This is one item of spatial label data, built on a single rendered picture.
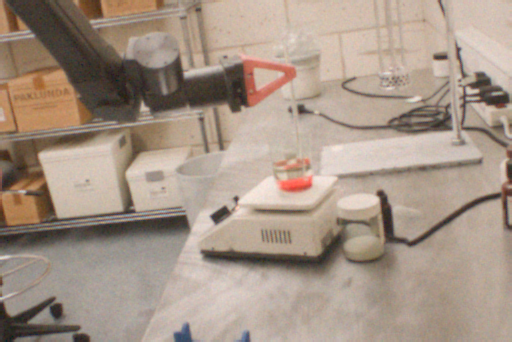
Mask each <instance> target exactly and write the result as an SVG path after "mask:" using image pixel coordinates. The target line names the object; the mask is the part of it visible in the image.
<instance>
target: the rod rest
mask: <svg viewBox="0 0 512 342"><path fill-rule="evenodd" d="M173 334H174V342H206V341H196V340H192V333H191V330H190V326H189V323H188V322H184V323H183V325H182V327H181V332H180V331H177V330H175V331H174V333H173ZM234 342H251V339H250V334H249V330H244V331H243V332H242V338H241V340H237V339H236V340H235V341H234Z"/></svg>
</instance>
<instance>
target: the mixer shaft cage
mask: <svg viewBox="0 0 512 342"><path fill-rule="evenodd" d="M385 3H386V19H387V27H388V35H389V51H390V60H391V66H389V67H386V68H384V67H383V59H382V43H381V36H380V28H379V20H378V4H377V0H373V4H374V11H375V27H376V35H377V43H378V58H379V65H380V69H378V70H377V71H376V76H378V82H379V86H378V88H379V89H380V90H398V89H403V88H406V87H408V86H411V85H412V83H411V72H412V68H411V66H407V65H406V62H405V54H404V45H403V39H404V36H403V28H402V19H401V11H400V0H396V10H397V18H398V27H399V36H400V52H401V61H402V65H398V64H396V53H395V45H394V36H393V20H392V11H391V4H390V0H385ZM393 86H394V87H393Z"/></svg>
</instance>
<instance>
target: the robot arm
mask: <svg viewBox="0 0 512 342"><path fill-rule="evenodd" d="M4 2H5V3H6V4H7V5H8V7H10V8H11V11H13V12H14V13H15V14H16V15H17V17H18V18H19V19H20V20H21V21H22V23H23V24H24V25H26V27H27V29H29V31H30V32H32V33H33V36H35V37H36V38H37V39H38V41H39V42H40V43H41V44H42V45H43V46H44V48H45V49H46V50H48V53H49V54H51V56H52V57H53V58H54V59H55V61H56V62H57V63H58V65H59V66H60V67H61V68H62V71H63V72H64V73H65V74H66V79H67V80H68V82H69V84H70V85H71V86H72V87H73V89H74V90H76V91H77V93H78V96H77V98H78V99H79V101H80V102H81V103H82V104H84V106H85V107H86V108H87V109H88V111H90V112H91V114H92V115H95V117H97V118H98V119H102V120H105V121H108V122H128V123H138V119H139V115H140V111H141V107H142V101H143V104H144V106H145V107H146V108H149V112H150V114H151V116H153V118H157V117H162V116H166V115H174V114H179V113H183V112H188V108H187V105H189V108H190V112H192V111H195V110H201V109H206V108H214V107H218V106H223V105H228V107H229V108H230V110H231V113H237V112H242V108H241V106H244V107H245V108H251V107H254V106H255V105H257V104H258V103H260V101H263V99H265V98H266V97H268V96H269V95H270V94H273V93H274V91H276V90H278V89H279V88H281V87H283V86H284V85H285V84H286V83H288V82H290V81H292V79H295V78H296V67H294V66H292V65H285V64H282V63H278V62H271V61H268V60H265V59H262V58H255V57H252V56H249V55H245V54H236V55H234V57H233V58H228V55H224V56H219V57H218V59H219V64H217V65H207V66H203V67H199V68H194V69H187V70H184V69H183V65H182V61H181V52H180V48H179V44H178V43H177V40H176V39H175V38H174V36H171V35H170V34H168V33H162V32H155V33H149V34H147V35H145V36H142V37H141V38H139V37H132V38H131V39H130V40H129V42H128V45H127V52H126V54H125V53H122V54H119V52H118V51H116V48H115V47H114V46H113V44H112V43H109V42H107V41H106V40H105V39H104V38H103V37H102V36H101V35H100V34H99V33H98V31H97V30H96V29H94V26H93V25H91V22H89V20H88V19H87V17H86V16H85V15H84V13H83V12H82V11H81V10H80V8H79V7H78V6H77V5H76V3H75V2H74V0H4ZM255 68H260V69H269V70H274V71H278V72H285V74H284V75H283V76H280V77H278V78H277V79H276V80H273V81H271V82H270V83H267V84H265V85H263V86H262V87H259V88H257V89H256V83H255V78H254V69H255Z"/></svg>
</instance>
